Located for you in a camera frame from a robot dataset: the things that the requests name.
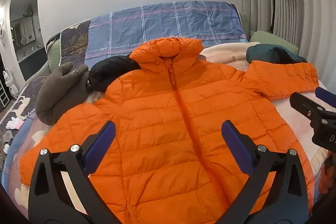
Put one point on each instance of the grey fleece garment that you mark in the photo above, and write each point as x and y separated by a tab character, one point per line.
57	92

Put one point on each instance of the blue plaid pillow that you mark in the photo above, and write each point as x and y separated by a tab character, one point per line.
157	22

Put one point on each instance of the beige pleated curtain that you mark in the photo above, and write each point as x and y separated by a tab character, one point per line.
302	16

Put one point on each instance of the dark patterned quilt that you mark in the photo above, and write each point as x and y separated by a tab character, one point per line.
73	37

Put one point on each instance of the white bunny figurine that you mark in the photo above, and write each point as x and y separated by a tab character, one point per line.
9	82

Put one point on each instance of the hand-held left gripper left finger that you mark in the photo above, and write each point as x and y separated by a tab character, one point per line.
101	145

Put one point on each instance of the small green pillow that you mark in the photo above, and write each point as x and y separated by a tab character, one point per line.
245	22

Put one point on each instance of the pink fleece blanket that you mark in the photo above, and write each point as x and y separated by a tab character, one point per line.
296	121

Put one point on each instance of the dark vanity cabinet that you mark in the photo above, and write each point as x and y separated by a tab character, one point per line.
32	61

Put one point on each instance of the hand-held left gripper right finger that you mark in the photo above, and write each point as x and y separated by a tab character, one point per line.
236	145

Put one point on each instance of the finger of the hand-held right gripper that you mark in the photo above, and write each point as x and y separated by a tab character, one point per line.
326	98
302	104

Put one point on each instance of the orange puffer jacket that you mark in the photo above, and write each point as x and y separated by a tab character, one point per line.
157	108

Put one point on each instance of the black puffer jacket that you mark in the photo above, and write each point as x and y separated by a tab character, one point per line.
110	71

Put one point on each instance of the green striped pillow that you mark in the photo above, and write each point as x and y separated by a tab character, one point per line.
53	56

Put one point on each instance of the teal garment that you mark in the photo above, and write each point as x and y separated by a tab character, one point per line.
260	52

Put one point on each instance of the large green pillow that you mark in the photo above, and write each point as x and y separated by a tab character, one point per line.
273	41

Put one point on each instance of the wall mirror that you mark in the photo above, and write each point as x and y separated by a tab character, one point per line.
22	29

